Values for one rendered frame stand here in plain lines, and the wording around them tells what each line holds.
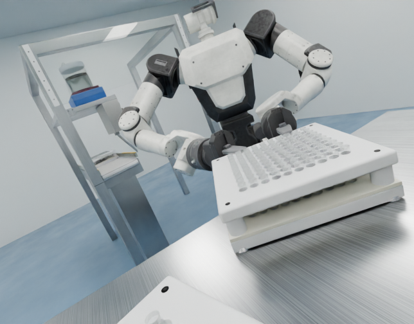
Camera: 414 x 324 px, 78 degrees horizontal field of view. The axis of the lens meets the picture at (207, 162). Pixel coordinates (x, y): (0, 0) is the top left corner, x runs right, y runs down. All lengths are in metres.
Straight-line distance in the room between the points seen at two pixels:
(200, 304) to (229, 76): 0.84
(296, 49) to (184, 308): 0.91
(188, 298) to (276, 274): 0.13
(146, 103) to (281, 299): 0.80
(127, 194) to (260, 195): 1.66
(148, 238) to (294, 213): 1.77
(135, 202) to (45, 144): 3.24
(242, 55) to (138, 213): 1.41
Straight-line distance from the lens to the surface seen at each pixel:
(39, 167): 5.04
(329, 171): 0.37
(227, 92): 0.99
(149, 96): 0.99
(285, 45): 1.03
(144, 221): 2.04
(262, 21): 1.09
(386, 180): 0.42
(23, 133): 5.05
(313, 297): 0.31
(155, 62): 1.06
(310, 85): 0.90
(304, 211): 0.39
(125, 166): 1.81
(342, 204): 0.40
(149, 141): 0.84
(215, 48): 0.99
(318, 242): 0.37
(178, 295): 0.26
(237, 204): 0.35
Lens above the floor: 1.08
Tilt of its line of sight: 15 degrees down
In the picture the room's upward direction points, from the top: 22 degrees counter-clockwise
